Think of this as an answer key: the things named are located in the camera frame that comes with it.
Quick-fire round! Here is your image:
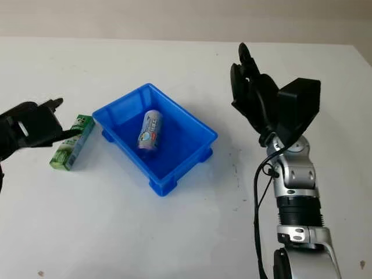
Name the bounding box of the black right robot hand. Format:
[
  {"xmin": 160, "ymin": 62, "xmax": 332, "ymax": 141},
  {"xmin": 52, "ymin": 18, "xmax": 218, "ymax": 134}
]
[{"xmin": 230, "ymin": 42, "xmax": 281, "ymax": 146}]

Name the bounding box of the blue plastic tray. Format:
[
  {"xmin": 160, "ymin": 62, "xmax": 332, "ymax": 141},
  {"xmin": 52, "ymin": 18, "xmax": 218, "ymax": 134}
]
[{"xmin": 92, "ymin": 83, "xmax": 219, "ymax": 198}]

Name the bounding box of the green printed carton box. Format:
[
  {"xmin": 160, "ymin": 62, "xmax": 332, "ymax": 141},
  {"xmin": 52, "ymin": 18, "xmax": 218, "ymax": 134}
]
[{"xmin": 49, "ymin": 114, "xmax": 96, "ymax": 171}]

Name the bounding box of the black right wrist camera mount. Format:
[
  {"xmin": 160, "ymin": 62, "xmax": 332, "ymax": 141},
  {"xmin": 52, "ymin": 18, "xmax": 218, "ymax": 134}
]
[{"xmin": 276, "ymin": 78, "xmax": 322, "ymax": 146}]

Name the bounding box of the silver cylindrical can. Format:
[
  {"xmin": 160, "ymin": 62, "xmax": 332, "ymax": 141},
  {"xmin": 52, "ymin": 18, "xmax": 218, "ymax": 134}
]
[{"xmin": 137, "ymin": 109, "xmax": 163, "ymax": 156}]

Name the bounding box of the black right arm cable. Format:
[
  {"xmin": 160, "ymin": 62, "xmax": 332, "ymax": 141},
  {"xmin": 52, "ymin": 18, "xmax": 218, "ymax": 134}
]
[{"xmin": 252, "ymin": 87, "xmax": 291, "ymax": 279}]

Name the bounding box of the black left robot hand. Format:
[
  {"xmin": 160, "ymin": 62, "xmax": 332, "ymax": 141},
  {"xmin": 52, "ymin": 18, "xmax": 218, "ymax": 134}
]
[{"xmin": 0, "ymin": 98, "xmax": 83, "ymax": 162}]

